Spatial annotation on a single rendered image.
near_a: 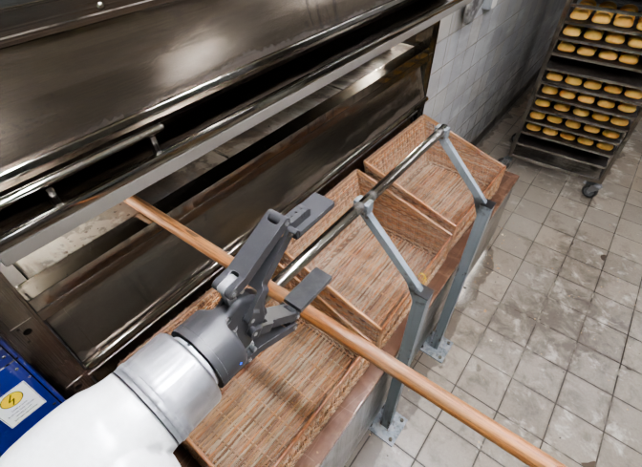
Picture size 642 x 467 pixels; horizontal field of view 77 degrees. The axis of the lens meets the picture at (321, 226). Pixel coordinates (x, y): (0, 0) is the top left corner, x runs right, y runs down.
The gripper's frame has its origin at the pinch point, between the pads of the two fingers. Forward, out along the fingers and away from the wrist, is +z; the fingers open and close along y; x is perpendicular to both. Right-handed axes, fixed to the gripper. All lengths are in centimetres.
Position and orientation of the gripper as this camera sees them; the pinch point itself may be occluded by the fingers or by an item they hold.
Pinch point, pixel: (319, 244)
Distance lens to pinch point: 51.7
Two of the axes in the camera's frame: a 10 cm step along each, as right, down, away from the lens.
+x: 8.0, 4.2, -4.4
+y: 0.0, 7.2, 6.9
